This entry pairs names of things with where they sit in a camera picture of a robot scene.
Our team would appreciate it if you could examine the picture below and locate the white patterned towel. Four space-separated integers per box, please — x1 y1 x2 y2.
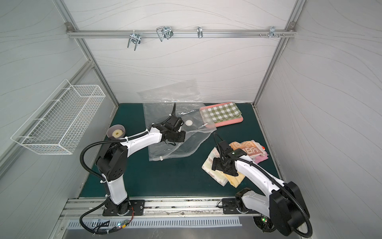
202 147 228 186

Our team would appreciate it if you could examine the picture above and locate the orange lettered towel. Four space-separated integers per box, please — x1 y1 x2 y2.
229 140 267 159

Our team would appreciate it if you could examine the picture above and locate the clear plastic vacuum bag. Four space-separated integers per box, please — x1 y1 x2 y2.
138 80 216 161

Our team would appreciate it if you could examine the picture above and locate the pink towel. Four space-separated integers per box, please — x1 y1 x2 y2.
252 142 268 163

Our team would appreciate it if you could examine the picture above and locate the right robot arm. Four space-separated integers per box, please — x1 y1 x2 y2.
212 140 313 238

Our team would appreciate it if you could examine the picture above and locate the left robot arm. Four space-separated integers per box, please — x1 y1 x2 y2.
96 115 186 206

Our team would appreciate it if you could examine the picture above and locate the white vacuum bag valve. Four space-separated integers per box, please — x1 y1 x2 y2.
185 120 193 126

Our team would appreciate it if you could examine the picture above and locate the green table mat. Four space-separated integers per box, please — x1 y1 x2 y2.
79 103 287 198

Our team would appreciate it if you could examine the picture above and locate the green checkered cloth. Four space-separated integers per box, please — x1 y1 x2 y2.
201 103 243 126

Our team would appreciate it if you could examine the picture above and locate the grey bowl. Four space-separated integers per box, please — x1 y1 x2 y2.
106 124 126 139

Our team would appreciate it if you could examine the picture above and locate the yellow tape roll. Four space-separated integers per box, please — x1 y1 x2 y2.
112 129 125 139

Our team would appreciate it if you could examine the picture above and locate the metal U-bolt clamp left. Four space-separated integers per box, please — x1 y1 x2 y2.
127 32 141 51

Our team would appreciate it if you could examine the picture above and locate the metal u-bolt clamp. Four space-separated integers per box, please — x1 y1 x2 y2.
156 26 174 42
127 32 141 51

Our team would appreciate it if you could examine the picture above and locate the metal U-bolt clamp middle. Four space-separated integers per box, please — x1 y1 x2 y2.
156 26 174 42

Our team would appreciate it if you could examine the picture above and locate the small metal hook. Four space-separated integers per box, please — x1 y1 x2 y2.
197 26 203 39

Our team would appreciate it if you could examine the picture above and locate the right black corrugated cable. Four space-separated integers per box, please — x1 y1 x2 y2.
212 132 313 239

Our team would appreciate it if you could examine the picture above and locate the black corrugated cable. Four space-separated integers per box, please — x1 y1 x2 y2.
212 132 313 239
79 103 177 235

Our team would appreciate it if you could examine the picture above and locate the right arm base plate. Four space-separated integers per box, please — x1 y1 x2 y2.
221 198 259 215

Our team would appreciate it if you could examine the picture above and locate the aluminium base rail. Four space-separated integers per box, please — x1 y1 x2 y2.
59 196 260 220

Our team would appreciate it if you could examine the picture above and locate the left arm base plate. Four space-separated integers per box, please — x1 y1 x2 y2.
102 199 145 217

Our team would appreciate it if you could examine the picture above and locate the left black corrugated cable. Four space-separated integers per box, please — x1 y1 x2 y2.
79 103 177 235

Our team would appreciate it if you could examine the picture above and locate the white wire basket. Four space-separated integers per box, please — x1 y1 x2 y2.
11 79 105 155

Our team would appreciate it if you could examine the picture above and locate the aluminium cross rail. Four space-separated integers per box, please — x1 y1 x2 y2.
67 29 297 39

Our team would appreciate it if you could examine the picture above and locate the metal bracket right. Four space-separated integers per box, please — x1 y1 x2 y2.
259 26 285 38

